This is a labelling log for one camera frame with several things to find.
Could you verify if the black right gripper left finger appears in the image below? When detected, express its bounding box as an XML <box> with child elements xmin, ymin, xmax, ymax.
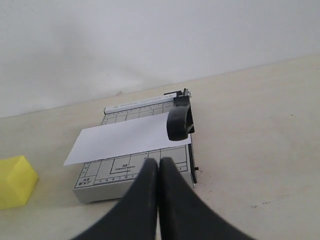
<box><xmin>74</xmin><ymin>158</ymin><xmax>159</xmax><ymax>240</ymax></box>

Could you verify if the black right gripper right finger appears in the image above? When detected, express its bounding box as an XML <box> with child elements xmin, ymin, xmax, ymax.
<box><xmin>159</xmin><ymin>157</ymin><xmax>240</xmax><ymax>240</ymax></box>

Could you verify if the white paper sheet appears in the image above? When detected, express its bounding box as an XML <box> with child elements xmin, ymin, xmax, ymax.
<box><xmin>64</xmin><ymin>112</ymin><xmax>191</xmax><ymax>166</ymax></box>

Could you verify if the yellow foam cube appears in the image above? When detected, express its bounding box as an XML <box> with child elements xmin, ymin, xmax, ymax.
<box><xmin>0</xmin><ymin>155</ymin><xmax>39</xmax><ymax>210</ymax></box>

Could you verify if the black cutter blade arm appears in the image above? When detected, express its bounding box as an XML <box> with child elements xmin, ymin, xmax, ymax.
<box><xmin>166</xmin><ymin>88</ymin><xmax>195</xmax><ymax>141</ymax></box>

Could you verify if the grey paper cutter base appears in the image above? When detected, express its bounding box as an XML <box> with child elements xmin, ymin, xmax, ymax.
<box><xmin>73</xmin><ymin>91</ymin><xmax>197</xmax><ymax>204</ymax></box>

